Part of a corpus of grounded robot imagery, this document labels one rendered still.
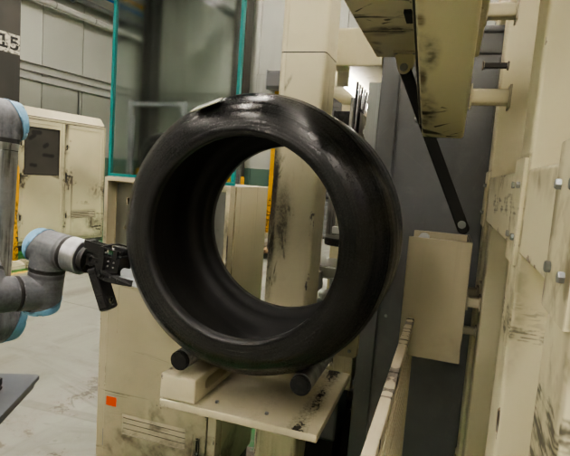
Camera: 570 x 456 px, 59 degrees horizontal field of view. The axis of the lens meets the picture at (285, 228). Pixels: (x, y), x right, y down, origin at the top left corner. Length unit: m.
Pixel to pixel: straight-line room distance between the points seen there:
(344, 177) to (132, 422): 1.60
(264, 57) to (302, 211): 10.45
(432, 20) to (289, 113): 0.31
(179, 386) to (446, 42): 0.88
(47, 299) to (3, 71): 5.58
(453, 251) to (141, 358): 1.35
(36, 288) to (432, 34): 1.08
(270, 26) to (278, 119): 10.91
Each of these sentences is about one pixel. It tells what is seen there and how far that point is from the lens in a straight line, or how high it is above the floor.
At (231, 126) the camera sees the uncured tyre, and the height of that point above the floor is 1.41.
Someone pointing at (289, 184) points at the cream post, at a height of 1.30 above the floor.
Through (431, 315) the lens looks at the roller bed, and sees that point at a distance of 1.30.
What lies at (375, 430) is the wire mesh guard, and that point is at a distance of 0.73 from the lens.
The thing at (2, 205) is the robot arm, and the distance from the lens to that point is 1.70.
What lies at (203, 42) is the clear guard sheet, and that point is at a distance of 1.99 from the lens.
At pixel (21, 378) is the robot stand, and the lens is 1.93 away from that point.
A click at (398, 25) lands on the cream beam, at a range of 1.11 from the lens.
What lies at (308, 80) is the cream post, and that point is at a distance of 1.41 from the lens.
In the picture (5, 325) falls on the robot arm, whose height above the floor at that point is 0.82.
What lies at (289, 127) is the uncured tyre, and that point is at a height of 1.42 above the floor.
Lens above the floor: 1.33
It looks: 6 degrees down
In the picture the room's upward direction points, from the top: 4 degrees clockwise
